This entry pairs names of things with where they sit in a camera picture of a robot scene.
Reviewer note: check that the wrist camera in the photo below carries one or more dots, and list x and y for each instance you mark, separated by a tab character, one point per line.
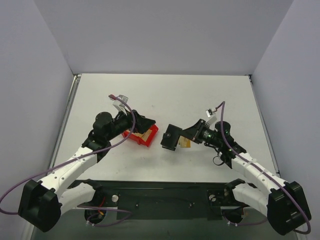
212	118
119	102

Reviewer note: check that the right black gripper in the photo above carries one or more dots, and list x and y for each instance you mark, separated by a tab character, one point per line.
196	131

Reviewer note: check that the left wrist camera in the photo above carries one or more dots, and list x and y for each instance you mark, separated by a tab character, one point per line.
119	102

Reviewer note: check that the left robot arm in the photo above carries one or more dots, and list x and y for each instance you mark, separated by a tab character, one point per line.
43	202

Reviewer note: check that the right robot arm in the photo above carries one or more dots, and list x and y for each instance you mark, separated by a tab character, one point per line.
283	203

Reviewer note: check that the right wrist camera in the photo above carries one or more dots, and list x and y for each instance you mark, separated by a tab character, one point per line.
212	118

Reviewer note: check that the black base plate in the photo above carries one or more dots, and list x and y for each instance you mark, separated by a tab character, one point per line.
149	200

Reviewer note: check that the black card holder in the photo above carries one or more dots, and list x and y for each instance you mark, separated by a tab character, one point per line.
171	137

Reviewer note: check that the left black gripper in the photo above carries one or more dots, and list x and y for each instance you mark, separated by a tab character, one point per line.
136	120

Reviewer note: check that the red plastic bin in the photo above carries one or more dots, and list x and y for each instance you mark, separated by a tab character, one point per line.
146	138

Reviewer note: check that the gold card front up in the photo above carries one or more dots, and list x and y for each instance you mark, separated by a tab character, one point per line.
184	142

